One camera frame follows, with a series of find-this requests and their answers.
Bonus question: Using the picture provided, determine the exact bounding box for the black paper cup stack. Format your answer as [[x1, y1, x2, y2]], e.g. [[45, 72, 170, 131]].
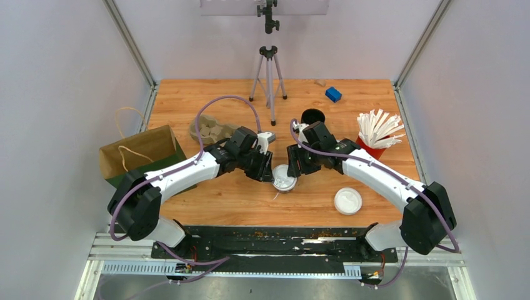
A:
[[300, 108, 326, 125]]

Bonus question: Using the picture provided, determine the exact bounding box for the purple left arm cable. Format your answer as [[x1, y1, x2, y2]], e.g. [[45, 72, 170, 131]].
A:
[[96, 95, 264, 300]]

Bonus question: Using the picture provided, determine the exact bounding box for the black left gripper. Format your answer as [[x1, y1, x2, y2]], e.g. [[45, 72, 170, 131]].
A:
[[238, 147, 276, 184]]

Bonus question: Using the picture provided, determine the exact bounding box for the grey camera tripod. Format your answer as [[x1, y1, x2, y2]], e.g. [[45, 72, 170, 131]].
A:
[[248, 0, 288, 126]]

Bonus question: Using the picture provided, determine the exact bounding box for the white wrapped straws bundle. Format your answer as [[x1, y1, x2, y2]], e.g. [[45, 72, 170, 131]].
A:
[[356, 109, 406, 149]]

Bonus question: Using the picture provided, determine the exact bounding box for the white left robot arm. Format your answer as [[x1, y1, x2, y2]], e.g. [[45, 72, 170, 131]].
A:
[[107, 126, 276, 258]]

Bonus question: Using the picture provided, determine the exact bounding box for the small tan block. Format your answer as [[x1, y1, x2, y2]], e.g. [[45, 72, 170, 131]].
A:
[[314, 79, 326, 87]]

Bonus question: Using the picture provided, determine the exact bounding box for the blue small block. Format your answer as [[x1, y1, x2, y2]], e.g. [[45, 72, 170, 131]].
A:
[[325, 87, 343, 103]]

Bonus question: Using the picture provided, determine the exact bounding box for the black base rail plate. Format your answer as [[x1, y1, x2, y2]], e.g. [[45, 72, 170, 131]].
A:
[[89, 224, 464, 279]]

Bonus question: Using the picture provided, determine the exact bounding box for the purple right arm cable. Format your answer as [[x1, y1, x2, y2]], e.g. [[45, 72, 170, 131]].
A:
[[289, 119, 461, 289]]

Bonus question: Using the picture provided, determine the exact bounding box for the red straw holder cup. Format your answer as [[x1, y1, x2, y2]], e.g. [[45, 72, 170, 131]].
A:
[[356, 136, 387, 160]]

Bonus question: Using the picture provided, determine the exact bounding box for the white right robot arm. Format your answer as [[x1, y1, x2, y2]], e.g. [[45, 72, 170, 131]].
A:
[[287, 119, 460, 261]]

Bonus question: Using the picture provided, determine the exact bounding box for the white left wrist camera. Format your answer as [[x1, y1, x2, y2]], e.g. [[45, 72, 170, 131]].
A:
[[257, 131, 276, 154]]

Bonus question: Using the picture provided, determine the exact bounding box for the white plastic lid stack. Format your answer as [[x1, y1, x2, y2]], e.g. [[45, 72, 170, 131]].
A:
[[334, 187, 363, 216]]

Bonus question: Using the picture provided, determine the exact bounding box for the green paper bag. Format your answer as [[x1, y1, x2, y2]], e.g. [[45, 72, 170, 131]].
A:
[[99, 125, 187, 188]]

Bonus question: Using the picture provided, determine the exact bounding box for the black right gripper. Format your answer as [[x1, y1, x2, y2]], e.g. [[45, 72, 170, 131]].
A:
[[287, 142, 322, 178]]

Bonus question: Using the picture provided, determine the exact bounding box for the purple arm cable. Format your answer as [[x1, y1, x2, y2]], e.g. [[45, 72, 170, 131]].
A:
[[289, 119, 461, 289], [96, 95, 264, 300]]

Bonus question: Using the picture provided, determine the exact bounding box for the grey pulp cup carrier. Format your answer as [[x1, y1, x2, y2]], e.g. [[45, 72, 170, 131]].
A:
[[198, 114, 239, 145]]

